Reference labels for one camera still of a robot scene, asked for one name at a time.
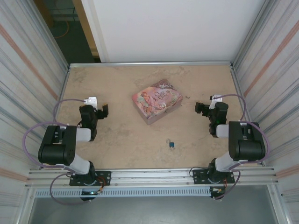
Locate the pink illustrated tin box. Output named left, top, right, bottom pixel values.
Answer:
left=131, top=78, right=184, bottom=126

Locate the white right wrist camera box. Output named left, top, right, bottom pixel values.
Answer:
left=209, top=94, right=223, bottom=109

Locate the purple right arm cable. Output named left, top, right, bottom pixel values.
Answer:
left=214, top=93, right=272, bottom=201

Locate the aluminium table edge rail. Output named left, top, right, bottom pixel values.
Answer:
left=68, top=61, right=235, bottom=69

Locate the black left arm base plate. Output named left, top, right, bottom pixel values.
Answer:
left=69, top=170, right=112, bottom=187

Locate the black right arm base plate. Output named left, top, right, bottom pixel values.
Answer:
left=192, top=168, right=235, bottom=185

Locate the long aluminium mounting rail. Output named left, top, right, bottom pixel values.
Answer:
left=25, top=166, right=280, bottom=189

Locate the wooden door frame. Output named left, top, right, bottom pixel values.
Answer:
left=71, top=0, right=101, bottom=57

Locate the orange floor cable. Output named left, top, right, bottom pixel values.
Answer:
left=54, top=20, right=71, bottom=39

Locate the grey slotted cable duct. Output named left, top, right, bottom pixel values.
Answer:
left=34, top=187, right=212, bottom=198

